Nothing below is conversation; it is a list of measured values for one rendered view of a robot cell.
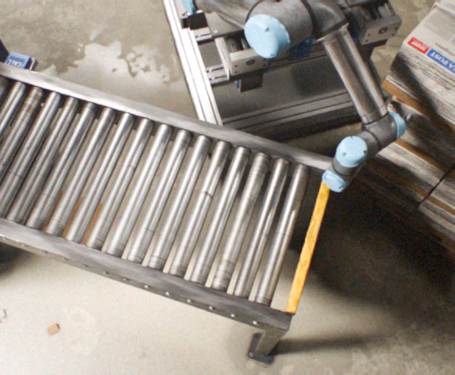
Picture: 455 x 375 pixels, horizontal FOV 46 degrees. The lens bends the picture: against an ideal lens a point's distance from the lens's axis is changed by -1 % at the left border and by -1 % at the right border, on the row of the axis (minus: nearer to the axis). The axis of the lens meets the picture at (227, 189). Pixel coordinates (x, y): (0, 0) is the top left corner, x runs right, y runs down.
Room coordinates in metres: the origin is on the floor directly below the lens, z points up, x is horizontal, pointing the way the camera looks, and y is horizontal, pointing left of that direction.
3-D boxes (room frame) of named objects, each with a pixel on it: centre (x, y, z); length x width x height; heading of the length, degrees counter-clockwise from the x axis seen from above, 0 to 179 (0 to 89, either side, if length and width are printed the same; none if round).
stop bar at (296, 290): (0.44, -0.24, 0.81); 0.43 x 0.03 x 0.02; 162
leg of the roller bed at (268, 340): (0.22, -0.14, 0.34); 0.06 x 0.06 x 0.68; 72
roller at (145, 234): (0.60, 0.21, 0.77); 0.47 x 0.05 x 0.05; 162
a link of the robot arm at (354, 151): (0.65, -0.35, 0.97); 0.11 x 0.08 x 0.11; 125
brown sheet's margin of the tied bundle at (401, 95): (0.91, -0.65, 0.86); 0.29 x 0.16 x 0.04; 49
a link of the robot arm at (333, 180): (0.63, -0.33, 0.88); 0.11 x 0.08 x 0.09; 142
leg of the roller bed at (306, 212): (0.69, -0.30, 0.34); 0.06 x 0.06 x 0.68; 72
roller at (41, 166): (0.72, 0.58, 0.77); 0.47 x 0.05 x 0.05; 162
